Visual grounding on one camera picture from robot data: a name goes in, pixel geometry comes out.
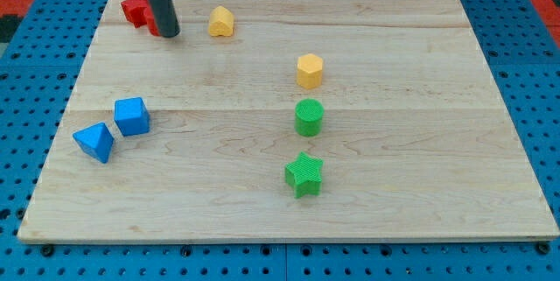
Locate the yellow hexagon block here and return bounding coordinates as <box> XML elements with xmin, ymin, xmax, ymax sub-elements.
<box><xmin>297</xmin><ymin>53</ymin><xmax>324</xmax><ymax>89</ymax></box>

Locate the red star block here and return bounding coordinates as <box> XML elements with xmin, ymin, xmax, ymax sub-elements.
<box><xmin>121</xmin><ymin>0</ymin><xmax>149</xmax><ymax>28</ymax></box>

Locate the red block behind rod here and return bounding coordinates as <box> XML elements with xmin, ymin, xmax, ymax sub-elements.
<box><xmin>143</xmin><ymin>7</ymin><xmax>160</xmax><ymax>37</ymax></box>

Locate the blue cube block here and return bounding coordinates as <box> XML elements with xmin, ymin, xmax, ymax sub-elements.
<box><xmin>114</xmin><ymin>97</ymin><xmax>150</xmax><ymax>137</ymax></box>

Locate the blue triangle block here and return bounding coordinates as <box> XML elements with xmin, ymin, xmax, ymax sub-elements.
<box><xmin>73</xmin><ymin>122</ymin><xmax>114</xmax><ymax>164</ymax></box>

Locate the wooden board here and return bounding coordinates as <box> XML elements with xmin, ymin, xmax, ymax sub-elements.
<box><xmin>17</xmin><ymin>0</ymin><xmax>559</xmax><ymax>244</ymax></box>

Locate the green cylinder block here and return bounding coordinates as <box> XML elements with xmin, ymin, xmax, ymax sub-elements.
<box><xmin>294</xmin><ymin>99</ymin><xmax>324</xmax><ymax>137</ymax></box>

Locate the green star block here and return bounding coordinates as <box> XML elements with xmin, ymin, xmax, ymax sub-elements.
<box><xmin>284</xmin><ymin>151</ymin><xmax>324</xmax><ymax>199</ymax></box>

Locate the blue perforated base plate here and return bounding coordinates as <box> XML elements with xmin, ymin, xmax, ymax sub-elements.
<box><xmin>1</xmin><ymin>0</ymin><xmax>559</xmax><ymax>280</ymax></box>

